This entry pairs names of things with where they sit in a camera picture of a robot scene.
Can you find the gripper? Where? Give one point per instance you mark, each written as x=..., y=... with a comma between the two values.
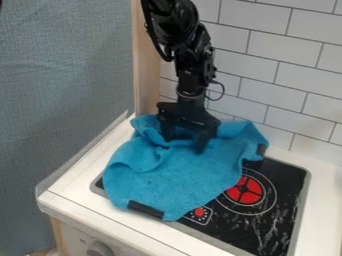
x=189, y=110

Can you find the blue cloth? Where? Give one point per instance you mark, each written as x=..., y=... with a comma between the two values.
x=178, y=170

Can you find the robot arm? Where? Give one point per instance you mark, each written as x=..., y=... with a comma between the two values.
x=182, y=36

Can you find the toy stove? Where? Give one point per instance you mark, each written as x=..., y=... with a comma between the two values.
x=260, y=206

